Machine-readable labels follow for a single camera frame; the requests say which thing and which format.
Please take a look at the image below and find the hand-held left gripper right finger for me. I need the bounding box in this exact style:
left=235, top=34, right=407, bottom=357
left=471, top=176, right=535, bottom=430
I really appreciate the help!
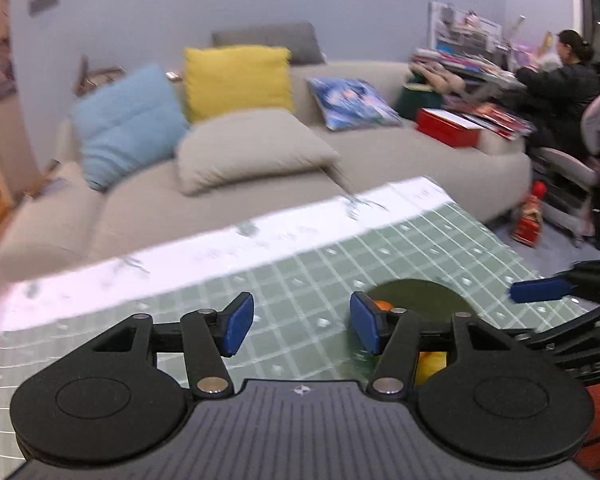
left=349, top=290, right=531, bottom=401

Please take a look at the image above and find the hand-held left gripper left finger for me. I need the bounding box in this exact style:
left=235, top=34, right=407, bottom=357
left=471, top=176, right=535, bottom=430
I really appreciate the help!
left=92, top=291, right=255, bottom=401

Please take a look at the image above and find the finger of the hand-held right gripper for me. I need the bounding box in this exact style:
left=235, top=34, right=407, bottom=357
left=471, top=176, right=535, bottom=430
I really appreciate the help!
left=517, top=302, right=600, bottom=354
left=509, top=259, right=600, bottom=305

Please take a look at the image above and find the green checked tablecloth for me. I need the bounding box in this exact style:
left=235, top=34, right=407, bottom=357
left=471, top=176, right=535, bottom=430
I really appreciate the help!
left=0, top=176, right=600, bottom=480

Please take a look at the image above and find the red gift bottle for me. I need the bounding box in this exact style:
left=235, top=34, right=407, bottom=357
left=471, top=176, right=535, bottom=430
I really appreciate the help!
left=512, top=181, right=548, bottom=250

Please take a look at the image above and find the yellow-green mango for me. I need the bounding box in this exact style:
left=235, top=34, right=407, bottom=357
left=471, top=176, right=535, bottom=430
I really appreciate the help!
left=416, top=352, right=449, bottom=387

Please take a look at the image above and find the grey office chair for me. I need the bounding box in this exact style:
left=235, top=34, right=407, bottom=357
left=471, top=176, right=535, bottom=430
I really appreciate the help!
left=532, top=89, right=600, bottom=251

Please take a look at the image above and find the beige sofa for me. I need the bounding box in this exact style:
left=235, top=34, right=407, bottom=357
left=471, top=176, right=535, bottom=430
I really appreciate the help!
left=0, top=60, right=533, bottom=283

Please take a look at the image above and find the beige pillow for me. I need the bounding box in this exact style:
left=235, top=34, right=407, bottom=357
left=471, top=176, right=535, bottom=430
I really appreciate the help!
left=175, top=108, right=342, bottom=197

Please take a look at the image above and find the pile of magazines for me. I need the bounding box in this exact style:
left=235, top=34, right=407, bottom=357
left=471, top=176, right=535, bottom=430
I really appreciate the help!
left=460, top=101, right=537, bottom=140

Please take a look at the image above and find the red box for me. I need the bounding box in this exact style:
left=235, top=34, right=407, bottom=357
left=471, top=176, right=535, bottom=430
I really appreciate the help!
left=416, top=107, right=483, bottom=149

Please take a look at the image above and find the blue printed pillow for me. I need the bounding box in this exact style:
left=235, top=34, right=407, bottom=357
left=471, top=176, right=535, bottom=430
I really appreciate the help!
left=306, top=76, right=403, bottom=132

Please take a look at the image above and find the dark green bag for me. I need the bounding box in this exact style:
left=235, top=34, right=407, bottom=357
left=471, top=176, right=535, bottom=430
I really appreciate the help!
left=396, top=72, right=443, bottom=122

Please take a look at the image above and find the light blue pillow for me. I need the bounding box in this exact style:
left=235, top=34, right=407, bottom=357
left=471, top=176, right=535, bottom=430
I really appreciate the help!
left=70, top=63, right=191, bottom=192

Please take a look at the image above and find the beige plush toy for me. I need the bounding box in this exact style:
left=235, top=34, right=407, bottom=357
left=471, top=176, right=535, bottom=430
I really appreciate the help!
left=410, top=60, right=468, bottom=97

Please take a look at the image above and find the yellow pillow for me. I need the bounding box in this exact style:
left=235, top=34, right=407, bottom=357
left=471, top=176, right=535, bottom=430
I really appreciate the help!
left=182, top=46, right=296, bottom=123

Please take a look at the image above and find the cluttered desk shelf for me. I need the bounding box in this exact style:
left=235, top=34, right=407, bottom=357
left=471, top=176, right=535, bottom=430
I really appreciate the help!
left=427, top=0, right=516, bottom=68

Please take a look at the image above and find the dark grey cushion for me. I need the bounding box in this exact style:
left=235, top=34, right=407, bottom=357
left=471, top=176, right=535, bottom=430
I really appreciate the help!
left=211, top=21, right=327, bottom=66

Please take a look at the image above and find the black metal stand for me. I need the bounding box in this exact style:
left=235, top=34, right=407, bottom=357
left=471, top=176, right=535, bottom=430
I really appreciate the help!
left=74, top=54, right=126, bottom=97

